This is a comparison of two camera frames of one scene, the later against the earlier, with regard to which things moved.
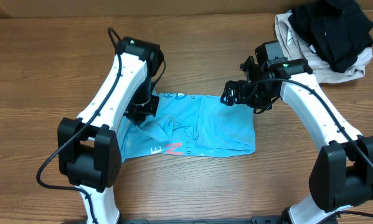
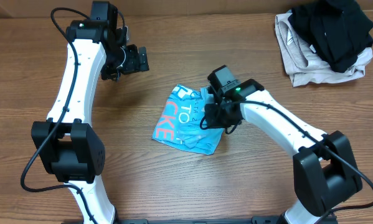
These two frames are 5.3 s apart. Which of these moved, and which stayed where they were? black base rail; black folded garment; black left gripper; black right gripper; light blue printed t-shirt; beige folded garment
Moved: black left gripper; black right gripper; light blue printed t-shirt
Stayed: black base rail; beige folded garment; black folded garment
